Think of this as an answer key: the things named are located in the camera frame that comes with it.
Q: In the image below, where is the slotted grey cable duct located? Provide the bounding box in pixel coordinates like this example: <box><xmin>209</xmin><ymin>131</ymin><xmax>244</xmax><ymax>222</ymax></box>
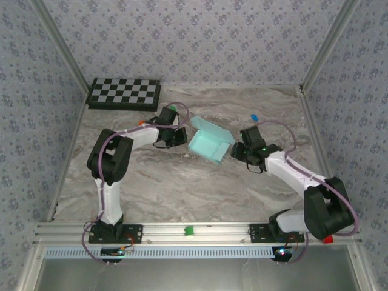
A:
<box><xmin>44</xmin><ymin>246</ymin><xmax>275</xmax><ymax>259</ymax></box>

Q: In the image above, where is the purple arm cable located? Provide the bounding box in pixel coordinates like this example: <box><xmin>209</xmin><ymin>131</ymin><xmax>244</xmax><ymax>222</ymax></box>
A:
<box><xmin>81</xmin><ymin>102</ymin><xmax>190</xmax><ymax>267</ymax></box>
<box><xmin>257</xmin><ymin>119</ymin><xmax>361</xmax><ymax>266</ymax></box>

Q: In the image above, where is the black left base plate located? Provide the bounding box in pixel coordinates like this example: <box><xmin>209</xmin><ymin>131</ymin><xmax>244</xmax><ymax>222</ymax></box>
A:
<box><xmin>87</xmin><ymin>223</ymin><xmax>144</xmax><ymax>244</ymax></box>

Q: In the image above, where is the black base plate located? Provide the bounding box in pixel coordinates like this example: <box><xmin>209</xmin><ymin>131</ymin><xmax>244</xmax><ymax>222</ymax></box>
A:
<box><xmin>87</xmin><ymin>223</ymin><xmax>144</xmax><ymax>244</ymax></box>
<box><xmin>249</xmin><ymin>223</ymin><xmax>305</xmax><ymax>243</ymax></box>

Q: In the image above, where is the aluminium frame post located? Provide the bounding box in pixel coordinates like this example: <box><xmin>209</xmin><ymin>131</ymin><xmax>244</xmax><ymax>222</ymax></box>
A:
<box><xmin>299</xmin><ymin>0</ymin><xmax>361</xmax><ymax>92</ymax></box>
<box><xmin>30</xmin><ymin>0</ymin><xmax>92</xmax><ymax>92</ymax></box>

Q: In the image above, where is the grey metal panel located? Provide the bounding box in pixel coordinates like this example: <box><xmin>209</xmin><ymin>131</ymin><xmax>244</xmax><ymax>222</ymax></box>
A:
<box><xmin>39</xmin><ymin>257</ymin><xmax>360</xmax><ymax>291</ymax></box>

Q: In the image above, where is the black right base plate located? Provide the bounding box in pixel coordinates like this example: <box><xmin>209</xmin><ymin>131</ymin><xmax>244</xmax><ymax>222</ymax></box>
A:
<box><xmin>249</xmin><ymin>223</ymin><xmax>305</xmax><ymax>243</ymax></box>

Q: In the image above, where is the long aluminium rail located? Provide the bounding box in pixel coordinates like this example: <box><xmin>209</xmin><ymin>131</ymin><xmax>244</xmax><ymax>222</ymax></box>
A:
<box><xmin>32</xmin><ymin>221</ymin><xmax>363</xmax><ymax>246</ymax></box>

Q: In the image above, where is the black grey checkerboard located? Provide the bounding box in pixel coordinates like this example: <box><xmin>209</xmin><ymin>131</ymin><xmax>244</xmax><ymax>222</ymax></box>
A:
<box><xmin>87</xmin><ymin>78</ymin><xmax>162</xmax><ymax>112</ymax></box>

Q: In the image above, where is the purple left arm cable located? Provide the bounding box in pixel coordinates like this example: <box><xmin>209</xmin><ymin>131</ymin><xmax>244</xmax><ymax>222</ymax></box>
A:
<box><xmin>81</xmin><ymin>102</ymin><xmax>190</xmax><ymax>267</ymax></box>

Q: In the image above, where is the circuit board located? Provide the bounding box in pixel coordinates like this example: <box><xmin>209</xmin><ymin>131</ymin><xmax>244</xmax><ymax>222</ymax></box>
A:
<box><xmin>100</xmin><ymin>247</ymin><xmax>135</xmax><ymax>258</ymax></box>
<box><xmin>272</xmin><ymin>246</ymin><xmax>296</xmax><ymax>261</ymax></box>

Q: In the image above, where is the left circuit board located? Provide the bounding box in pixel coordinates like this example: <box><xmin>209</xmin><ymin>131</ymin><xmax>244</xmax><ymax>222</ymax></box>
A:
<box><xmin>100</xmin><ymin>247</ymin><xmax>135</xmax><ymax>258</ymax></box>

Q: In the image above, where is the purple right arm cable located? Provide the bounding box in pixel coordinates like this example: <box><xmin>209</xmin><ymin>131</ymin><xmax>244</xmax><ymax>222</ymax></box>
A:
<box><xmin>257</xmin><ymin>119</ymin><xmax>361</xmax><ymax>266</ymax></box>

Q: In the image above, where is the right circuit board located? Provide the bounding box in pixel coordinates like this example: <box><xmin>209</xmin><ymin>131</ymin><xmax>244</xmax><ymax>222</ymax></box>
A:
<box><xmin>272</xmin><ymin>246</ymin><xmax>296</xmax><ymax>261</ymax></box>

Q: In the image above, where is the light blue paper box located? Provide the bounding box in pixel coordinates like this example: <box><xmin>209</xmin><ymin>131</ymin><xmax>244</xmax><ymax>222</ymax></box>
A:
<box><xmin>187</xmin><ymin>116</ymin><xmax>236</xmax><ymax>167</ymax></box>

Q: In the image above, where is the aluminium side rail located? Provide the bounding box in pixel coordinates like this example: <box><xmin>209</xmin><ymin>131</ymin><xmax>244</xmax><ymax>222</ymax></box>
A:
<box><xmin>298</xmin><ymin>86</ymin><xmax>346</xmax><ymax>221</ymax></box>
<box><xmin>47</xmin><ymin>87</ymin><xmax>90</xmax><ymax>222</ymax></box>

